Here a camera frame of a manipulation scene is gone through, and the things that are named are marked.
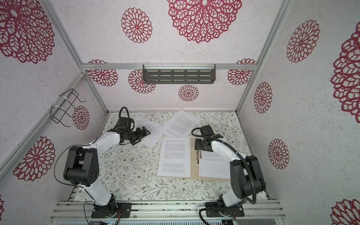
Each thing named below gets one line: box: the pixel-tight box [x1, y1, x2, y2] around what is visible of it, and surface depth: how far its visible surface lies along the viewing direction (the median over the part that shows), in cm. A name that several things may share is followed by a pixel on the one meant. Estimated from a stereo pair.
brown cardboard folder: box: [156, 137, 231, 182], surface depth 88 cm
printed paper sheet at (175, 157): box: [157, 136, 191, 178], surface depth 96 cm
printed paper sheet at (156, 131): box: [134, 117, 167, 148], surface depth 112 cm
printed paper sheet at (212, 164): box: [198, 150, 231, 180], surface depth 93 cm
